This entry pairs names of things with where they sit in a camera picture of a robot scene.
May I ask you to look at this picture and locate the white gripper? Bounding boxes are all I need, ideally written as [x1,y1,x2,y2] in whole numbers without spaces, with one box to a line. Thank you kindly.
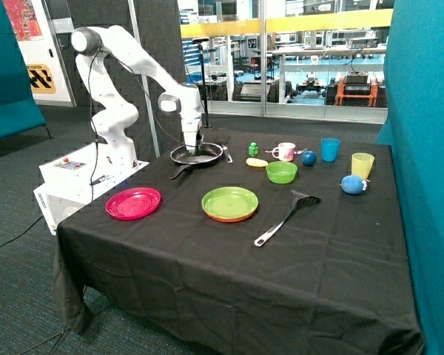
[181,118,203,155]

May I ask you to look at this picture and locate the yellow toy corn cob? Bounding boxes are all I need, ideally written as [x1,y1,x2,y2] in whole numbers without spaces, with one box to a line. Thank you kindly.
[246,158,269,168]

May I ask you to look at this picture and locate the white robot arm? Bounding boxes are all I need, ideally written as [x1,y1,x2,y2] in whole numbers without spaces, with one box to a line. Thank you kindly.
[71,25,202,169]

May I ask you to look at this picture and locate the black frying pan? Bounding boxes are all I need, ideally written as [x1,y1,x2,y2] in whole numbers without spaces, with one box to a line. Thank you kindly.
[169,143,223,180]

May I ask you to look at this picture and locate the black slotted spatula by pan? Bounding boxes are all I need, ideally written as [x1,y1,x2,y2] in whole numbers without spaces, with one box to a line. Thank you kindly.
[211,128,233,163]

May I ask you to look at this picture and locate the green toy bottle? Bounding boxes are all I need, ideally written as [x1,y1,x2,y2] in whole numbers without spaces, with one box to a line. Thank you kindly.
[248,142,259,157]

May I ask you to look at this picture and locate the green plastic plate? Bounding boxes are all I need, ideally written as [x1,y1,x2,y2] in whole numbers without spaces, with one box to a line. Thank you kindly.
[201,186,258,217]

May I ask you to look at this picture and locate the pink plastic plate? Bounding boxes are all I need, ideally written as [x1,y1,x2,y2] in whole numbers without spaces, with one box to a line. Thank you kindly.
[105,187,162,220]

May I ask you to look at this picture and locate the orange plate under green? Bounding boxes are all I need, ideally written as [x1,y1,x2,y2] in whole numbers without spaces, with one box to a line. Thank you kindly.
[205,211,255,223]

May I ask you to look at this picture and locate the green plastic bowl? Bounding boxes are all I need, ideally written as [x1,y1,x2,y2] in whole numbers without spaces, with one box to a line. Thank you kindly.
[266,161,298,184]

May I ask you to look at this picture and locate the pink white mug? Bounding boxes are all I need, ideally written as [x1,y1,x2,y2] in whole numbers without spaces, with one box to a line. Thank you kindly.
[271,142,296,162]

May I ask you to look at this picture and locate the metal spoon behind mug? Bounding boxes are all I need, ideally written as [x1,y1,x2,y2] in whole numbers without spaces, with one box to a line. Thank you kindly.
[294,148,308,155]

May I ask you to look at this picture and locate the black tablecloth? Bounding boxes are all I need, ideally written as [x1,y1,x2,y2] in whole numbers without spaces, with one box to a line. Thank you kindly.
[52,132,426,354]

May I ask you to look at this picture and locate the dark blue ball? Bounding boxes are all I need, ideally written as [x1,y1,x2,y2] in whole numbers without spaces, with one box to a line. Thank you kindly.
[300,150,317,166]

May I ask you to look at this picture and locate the white robot control box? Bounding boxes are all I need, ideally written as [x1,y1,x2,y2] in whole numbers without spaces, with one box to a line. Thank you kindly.
[33,143,148,235]

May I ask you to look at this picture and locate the blue plastic cup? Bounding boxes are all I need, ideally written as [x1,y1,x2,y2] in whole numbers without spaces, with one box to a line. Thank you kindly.
[320,138,340,162]

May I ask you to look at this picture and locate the blue plush toy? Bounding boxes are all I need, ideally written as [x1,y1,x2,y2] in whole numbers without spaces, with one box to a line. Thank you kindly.
[340,175,368,195]

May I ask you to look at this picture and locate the yellow plastic cup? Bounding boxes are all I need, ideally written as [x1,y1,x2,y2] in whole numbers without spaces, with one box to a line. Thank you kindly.
[351,152,375,179]

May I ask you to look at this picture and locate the yellow black hazard sign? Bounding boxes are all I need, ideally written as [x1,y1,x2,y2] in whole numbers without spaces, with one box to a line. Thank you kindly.
[27,64,56,95]

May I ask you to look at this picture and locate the teal sofa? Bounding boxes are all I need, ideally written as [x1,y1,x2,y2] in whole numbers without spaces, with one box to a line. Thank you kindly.
[0,1,47,139]

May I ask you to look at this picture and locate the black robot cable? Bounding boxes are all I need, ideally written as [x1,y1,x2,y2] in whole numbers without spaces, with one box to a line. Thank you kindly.
[87,50,188,203]

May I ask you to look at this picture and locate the black slotted spatula steel handle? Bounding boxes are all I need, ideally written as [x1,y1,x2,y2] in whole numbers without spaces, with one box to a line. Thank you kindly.
[254,190,321,247]

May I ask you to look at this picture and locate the red wall poster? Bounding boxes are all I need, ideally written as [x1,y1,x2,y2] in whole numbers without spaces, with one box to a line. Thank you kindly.
[2,0,43,41]

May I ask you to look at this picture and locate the teal partition wall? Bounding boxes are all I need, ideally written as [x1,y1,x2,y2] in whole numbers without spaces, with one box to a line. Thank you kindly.
[377,1,444,354]

